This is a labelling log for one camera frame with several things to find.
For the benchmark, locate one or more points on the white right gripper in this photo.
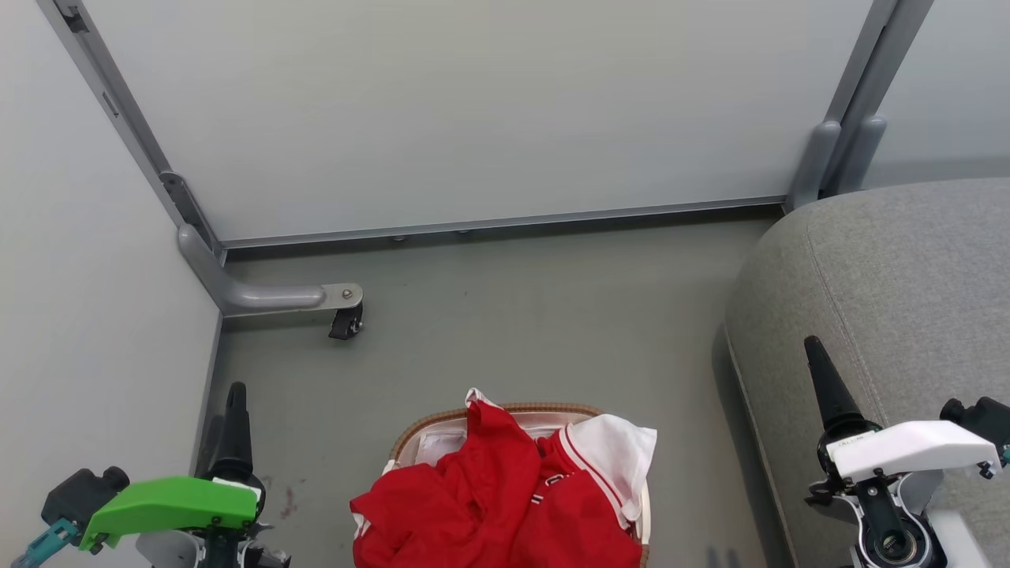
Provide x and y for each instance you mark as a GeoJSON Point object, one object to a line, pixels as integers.
{"type": "Point", "coordinates": [915, 450]}

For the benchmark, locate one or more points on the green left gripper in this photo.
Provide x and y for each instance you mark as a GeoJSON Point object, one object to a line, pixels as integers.
{"type": "Point", "coordinates": [173, 505]}

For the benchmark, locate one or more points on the red jersey with white trim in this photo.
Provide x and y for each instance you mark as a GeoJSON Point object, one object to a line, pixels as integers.
{"type": "Point", "coordinates": [473, 489]}

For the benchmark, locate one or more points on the grey fabric sofa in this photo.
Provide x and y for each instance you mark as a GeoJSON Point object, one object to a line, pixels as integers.
{"type": "Point", "coordinates": [907, 276]}

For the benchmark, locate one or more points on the grey metal partition foot bar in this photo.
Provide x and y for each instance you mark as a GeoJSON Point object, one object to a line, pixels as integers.
{"type": "Point", "coordinates": [260, 298]}

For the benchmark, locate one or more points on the black caster wheel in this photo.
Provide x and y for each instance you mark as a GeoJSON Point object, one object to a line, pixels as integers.
{"type": "Point", "coordinates": [344, 323]}

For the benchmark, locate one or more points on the white fabric basket liner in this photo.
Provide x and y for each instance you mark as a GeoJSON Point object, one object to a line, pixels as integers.
{"type": "Point", "coordinates": [434, 446]}

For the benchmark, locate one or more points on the brown woven laundry basket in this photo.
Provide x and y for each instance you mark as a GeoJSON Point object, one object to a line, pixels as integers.
{"type": "Point", "coordinates": [552, 408]}

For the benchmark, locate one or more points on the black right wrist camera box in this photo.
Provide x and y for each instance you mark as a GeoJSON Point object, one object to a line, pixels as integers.
{"type": "Point", "coordinates": [986, 418]}

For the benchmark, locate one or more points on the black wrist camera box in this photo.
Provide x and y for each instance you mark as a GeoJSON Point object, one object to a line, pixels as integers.
{"type": "Point", "coordinates": [986, 418]}
{"type": "Point", "coordinates": [79, 493]}

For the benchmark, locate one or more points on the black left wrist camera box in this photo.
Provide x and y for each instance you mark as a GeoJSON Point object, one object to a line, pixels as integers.
{"type": "Point", "coordinates": [79, 493]}

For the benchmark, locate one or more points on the grey double partition post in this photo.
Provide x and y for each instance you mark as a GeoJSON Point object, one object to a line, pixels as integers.
{"type": "Point", "coordinates": [860, 79]}

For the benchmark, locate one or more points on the grey metal partition base rail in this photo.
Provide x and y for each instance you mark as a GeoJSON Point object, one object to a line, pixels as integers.
{"type": "Point", "coordinates": [505, 223]}

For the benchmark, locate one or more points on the grey metal partition post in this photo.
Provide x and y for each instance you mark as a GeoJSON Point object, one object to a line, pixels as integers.
{"type": "Point", "coordinates": [118, 102]}

